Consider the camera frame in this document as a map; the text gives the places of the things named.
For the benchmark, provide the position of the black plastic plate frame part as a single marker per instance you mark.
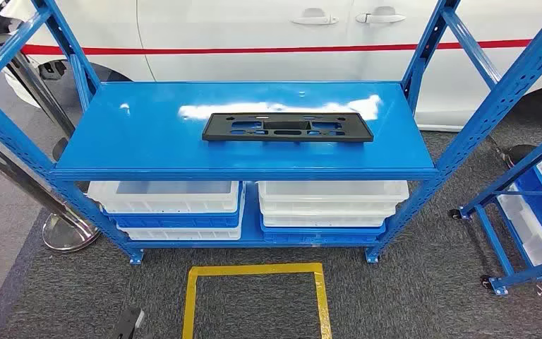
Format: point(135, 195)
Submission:
point(360, 133)

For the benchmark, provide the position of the blue metal shelf rack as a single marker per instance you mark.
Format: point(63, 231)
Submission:
point(159, 140)

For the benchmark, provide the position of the blue wheeled shelf rack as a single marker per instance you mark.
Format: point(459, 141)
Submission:
point(494, 241)

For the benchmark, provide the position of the red barrier belt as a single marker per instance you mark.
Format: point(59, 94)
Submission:
point(252, 49)

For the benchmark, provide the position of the white car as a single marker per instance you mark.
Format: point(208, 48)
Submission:
point(252, 28)

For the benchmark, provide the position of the dark round base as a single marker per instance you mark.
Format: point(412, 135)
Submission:
point(521, 156)

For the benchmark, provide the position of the black robot bracket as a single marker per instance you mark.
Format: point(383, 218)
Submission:
point(128, 323)

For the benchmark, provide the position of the chrome stanchion post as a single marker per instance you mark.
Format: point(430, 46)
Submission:
point(72, 236)
point(46, 98)

